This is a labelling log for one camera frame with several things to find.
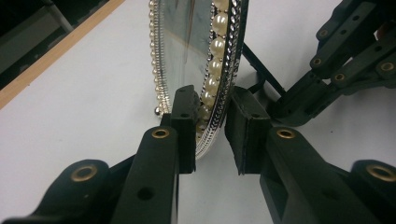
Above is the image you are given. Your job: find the white metal stand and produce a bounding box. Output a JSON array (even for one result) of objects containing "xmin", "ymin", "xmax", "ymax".
[{"xmin": 0, "ymin": 0, "xmax": 75, "ymax": 75}]

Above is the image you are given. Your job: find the oval pearl-rimmed mirror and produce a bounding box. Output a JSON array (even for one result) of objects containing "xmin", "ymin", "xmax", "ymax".
[{"xmin": 148, "ymin": 0, "xmax": 286, "ymax": 161}]

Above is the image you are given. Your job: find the white table cover board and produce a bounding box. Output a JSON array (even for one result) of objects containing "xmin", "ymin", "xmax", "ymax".
[{"xmin": 0, "ymin": 0, "xmax": 396, "ymax": 224}]

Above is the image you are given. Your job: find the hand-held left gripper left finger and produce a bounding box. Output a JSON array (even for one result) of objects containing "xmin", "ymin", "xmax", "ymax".
[{"xmin": 110, "ymin": 84, "xmax": 201, "ymax": 224}]

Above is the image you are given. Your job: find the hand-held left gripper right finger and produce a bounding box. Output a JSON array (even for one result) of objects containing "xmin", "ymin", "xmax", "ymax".
[{"xmin": 224, "ymin": 86, "xmax": 386, "ymax": 224}]

